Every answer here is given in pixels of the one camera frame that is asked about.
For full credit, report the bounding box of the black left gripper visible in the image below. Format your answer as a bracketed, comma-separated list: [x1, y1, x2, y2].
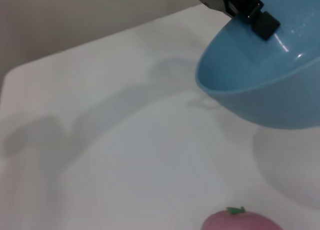
[191, 0, 281, 40]

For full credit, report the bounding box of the blue bowl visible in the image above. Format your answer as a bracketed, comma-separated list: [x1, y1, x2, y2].
[194, 0, 320, 130]

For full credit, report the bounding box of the pink toy peach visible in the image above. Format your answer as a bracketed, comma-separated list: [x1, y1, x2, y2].
[201, 206, 285, 230]

